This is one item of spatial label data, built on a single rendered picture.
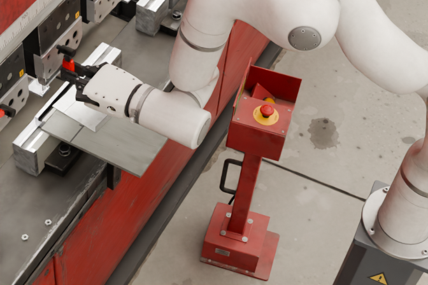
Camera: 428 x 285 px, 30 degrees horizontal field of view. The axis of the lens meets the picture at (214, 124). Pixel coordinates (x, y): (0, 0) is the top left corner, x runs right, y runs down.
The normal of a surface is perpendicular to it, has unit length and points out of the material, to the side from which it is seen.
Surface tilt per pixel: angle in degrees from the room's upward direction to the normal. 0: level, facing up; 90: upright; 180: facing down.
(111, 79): 4
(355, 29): 57
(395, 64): 63
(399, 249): 0
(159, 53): 0
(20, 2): 90
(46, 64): 90
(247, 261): 89
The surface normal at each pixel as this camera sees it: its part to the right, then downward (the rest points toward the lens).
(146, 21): -0.44, 0.66
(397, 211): -0.79, 0.41
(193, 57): -0.23, 0.74
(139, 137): 0.11, -0.64
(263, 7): -0.80, 0.18
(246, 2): -0.65, 0.40
